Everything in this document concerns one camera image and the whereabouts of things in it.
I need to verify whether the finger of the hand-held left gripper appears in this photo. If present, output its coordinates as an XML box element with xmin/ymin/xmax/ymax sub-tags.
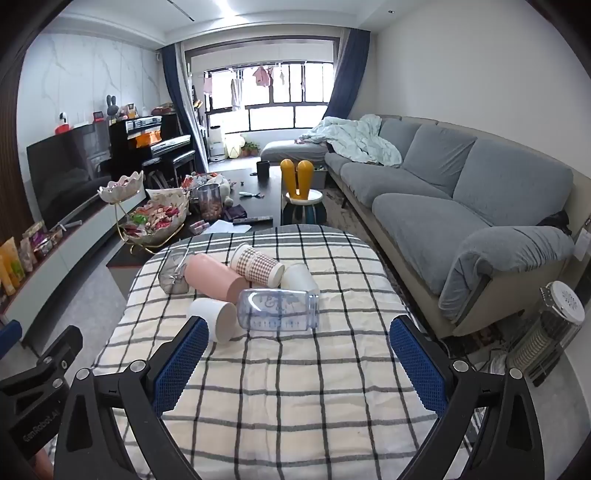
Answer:
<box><xmin>28</xmin><ymin>325</ymin><xmax>84</xmax><ymax>385</ymax></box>
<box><xmin>0</xmin><ymin>320</ymin><xmax>23</xmax><ymax>359</ymax></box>

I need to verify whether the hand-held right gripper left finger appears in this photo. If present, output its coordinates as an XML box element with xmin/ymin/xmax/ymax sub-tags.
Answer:
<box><xmin>54</xmin><ymin>315</ymin><xmax>211</xmax><ymax>480</ymax></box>

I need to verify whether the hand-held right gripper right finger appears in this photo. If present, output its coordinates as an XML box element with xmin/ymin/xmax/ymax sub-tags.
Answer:
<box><xmin>389</xmin><ymin>315</ymin><xmax>546</xmax><ymax>480</ymax></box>

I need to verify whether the wide white cup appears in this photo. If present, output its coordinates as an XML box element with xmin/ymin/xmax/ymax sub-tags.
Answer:
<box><xmin>187</xmin><ymin>297</ymin><xmax>239</xmax><ymax>345</ymax></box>

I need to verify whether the clear glass cup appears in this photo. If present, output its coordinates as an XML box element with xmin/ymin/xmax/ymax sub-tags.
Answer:
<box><xmin>158</xmin><ymin>248</ymin><xmax>191</xmax><ymax>295</ymax></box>

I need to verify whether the pink cup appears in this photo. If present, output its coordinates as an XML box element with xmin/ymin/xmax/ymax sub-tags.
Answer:
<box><xmin>184</xmin><ymin>253</ymin><xmax>250</xmax><ymax>301</ymax></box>

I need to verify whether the brown checked cup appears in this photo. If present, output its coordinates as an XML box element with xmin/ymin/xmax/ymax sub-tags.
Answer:
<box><xmin>230</xmin><ymin>243</ymin><xmax>286</xmax><ymax>287</ymax></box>

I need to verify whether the small white cup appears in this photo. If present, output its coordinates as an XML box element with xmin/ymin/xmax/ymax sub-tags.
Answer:
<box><xmin>281</xmin><ymin>263</ymin><xmax>320</xmax><ymax>297</ymax></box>

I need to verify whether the row of snack packets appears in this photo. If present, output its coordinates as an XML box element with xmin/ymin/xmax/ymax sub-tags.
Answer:
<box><xmin>0</xmin><ymin>220</ymin><xmax>64</xmax><ymax>297</ymax></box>

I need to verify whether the white television cabinet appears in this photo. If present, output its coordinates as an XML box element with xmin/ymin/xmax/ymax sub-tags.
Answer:
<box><xmin>0</xmin><ymin>187</ymin><xmax>155</xmax><ymax>349</ymax></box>

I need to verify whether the black white checked tablecloth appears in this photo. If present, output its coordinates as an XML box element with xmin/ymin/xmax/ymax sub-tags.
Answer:
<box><xmin>90</xmin><ymin>224</ymin><xmax>472</xmax><ymax>480</ymax></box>

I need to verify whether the clear blue baby bottle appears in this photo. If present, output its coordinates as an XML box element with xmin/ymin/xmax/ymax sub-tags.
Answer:
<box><xmin>237</xmin><ymin>288</ymin><xmax>321</xmax><ymax>332</ymax></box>

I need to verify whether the electric heater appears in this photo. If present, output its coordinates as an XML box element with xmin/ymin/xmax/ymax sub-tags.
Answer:
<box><xmin>507</xmin><ymin>280</ymin><xmax>585</xmax><ymax>387</ymax></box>

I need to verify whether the white paper sheet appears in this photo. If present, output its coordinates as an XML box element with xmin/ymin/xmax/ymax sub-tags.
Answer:
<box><xmin>202</xmin><ymin>220</ymin><xmax>253</xmax><ymax>236</ymax></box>

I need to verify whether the white tiered snack dish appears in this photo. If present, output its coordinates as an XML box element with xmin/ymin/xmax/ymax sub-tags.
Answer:
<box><xmin>96</xmin><ymin>170</ymin><xmax>191</xmax><ymax>254</ymax></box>

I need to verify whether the grey sofa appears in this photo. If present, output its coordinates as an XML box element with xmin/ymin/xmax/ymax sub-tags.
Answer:
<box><xmin>260</xmin><ymin>114</ymin><xmax>576</xmax><ymax>339</ymax></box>

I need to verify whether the black television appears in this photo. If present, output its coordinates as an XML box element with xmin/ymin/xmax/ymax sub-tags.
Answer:
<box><xmin>26</xmin><ymin>123</ymin><xmax>114</xmax><ymax>225</ymax></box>

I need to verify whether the black coffee table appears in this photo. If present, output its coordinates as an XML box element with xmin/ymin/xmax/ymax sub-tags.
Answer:
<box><xmin>106</xmin><ymin>165</ymin><xmax>286</xmax><ymax>283</ymax></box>

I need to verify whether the white plush toy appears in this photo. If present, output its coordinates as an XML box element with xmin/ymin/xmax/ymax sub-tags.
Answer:
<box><xmin>216</xmin><ymin>177</ymin><xmax>237</xmax><ymax>207</ymax></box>

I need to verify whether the dark cloth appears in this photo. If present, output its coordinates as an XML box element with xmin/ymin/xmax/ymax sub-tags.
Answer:
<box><xmin>537</xmin><ymin>211</ymin><xmax>574</xmax><ymax>234</ymax></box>

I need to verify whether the black piano bench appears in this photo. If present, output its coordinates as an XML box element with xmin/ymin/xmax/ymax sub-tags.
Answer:
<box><xmin>142</xmin><ymin>150</ymin><xmax>197</xmax><ymax>188</ymax></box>

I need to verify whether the yellow rabbit ear stool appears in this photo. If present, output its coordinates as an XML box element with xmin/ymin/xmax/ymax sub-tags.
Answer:
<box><xmin>280</xmin><ymin>158</ymin><xmax>327</xmax><ymax>227</ymax></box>

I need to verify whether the white air purifier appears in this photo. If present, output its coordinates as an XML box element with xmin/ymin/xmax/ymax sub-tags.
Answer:
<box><xmin>208</xmin><ymin>125</ymin><xmax>226</xmax><ymax>162</ymax></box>

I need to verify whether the black piano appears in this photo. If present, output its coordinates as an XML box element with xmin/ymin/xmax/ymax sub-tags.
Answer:
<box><xmin>109</xmin><ymin>113</ymin><xmax>197</xmax><ymax>186</ymax></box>

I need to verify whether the light green blanket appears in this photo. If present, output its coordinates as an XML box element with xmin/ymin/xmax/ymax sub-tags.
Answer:
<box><xmin>297</xmin><ymin>115</ymin><xmax>403</xmax><ymax>168</ymax></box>

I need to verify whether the blue curtain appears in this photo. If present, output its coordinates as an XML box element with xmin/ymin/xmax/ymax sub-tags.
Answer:
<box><xmin>161</xmin><ymin>43</ymin><xmax>209</xmax><ymax>175</ymax></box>
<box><xmin>322</xmin><ymin>29</ymin><xmax>371</xmax><ymax>124</ymax></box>

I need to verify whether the window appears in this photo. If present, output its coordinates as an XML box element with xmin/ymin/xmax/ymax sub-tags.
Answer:
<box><xmin>202</xmin><ymin>61</ymin><xmax>336</xmax><ymax>133</ymax></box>

